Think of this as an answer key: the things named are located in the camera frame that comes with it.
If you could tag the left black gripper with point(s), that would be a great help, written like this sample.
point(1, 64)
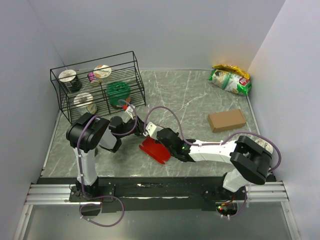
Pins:
point(139, 127)

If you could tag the foil lid dark cup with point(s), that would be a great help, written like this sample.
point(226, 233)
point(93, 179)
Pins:
point(69, 79)

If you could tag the white cup lower shelf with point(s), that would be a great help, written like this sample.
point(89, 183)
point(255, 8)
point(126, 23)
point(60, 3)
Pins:
point(84, 103)

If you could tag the white yogurt cup orange label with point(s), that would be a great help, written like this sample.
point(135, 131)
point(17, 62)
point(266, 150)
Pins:
point(102, 73)

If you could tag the yellow chips bag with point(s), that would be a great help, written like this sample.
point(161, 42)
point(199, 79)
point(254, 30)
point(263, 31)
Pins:
point(232, 69)

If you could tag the green chips bag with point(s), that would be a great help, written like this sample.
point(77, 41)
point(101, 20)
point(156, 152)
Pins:
point(230, 82)

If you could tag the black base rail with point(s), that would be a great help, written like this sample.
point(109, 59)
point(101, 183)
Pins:
point(149, 193)

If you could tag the brown cardboard box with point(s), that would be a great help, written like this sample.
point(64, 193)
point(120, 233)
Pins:
point(226, 120)

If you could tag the green lidded jar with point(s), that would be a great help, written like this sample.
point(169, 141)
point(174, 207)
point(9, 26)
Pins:
point(116, 91)

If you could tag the aluminium frame rail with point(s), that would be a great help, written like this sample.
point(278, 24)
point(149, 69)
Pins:
point(267, 215)

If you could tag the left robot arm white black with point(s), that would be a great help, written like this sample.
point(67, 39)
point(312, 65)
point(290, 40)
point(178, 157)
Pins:
point(89, 132)

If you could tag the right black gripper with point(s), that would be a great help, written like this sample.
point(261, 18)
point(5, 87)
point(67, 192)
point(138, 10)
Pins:
point(177, 134)

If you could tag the black wire rack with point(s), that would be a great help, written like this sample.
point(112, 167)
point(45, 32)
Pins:
point(124, 68)

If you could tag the small purple white cup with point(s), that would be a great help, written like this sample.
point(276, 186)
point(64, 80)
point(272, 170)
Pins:
point(91, 77)

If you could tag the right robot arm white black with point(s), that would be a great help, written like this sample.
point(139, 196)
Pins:
point(250, 160)

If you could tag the red paper box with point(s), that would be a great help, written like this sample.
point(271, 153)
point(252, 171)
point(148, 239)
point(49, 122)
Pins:
point(155, 150)

